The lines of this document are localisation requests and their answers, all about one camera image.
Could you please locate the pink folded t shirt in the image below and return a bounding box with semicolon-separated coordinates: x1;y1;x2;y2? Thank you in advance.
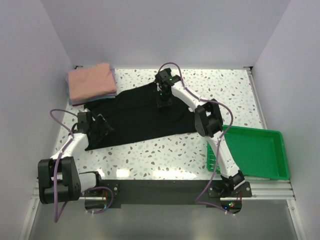
67;63;117;102

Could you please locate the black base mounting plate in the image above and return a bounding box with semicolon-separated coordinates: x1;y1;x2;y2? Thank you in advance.
74;178;252;215

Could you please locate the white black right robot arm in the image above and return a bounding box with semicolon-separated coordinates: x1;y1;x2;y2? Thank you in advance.
155;68;245;197

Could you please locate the stack of folded shirts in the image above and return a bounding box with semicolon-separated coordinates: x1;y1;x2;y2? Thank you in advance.
65;65;117;106

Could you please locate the green plastic tray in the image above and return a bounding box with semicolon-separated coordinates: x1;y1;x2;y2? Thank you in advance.
206;123;291;181

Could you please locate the black t shirt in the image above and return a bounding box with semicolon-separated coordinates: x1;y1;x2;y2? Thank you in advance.
84;82;196;151

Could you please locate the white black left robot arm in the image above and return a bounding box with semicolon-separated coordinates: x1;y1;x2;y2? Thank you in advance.
37;111;114;204

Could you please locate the aluminium frame rail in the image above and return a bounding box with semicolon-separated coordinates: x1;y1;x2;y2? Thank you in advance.
245;67;296;201

